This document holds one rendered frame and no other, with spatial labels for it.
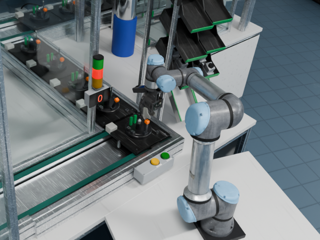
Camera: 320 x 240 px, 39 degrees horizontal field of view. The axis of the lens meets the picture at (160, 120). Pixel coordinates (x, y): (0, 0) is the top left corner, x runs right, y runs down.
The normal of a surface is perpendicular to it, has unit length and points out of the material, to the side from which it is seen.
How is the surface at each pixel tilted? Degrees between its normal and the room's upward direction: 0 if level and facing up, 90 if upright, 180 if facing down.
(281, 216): 0
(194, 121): 82
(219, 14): 25
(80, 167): 0
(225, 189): 8
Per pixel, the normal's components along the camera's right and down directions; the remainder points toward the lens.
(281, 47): 0.12, -0.78
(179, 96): 0.49, -0.16
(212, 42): 0.35, -0.48
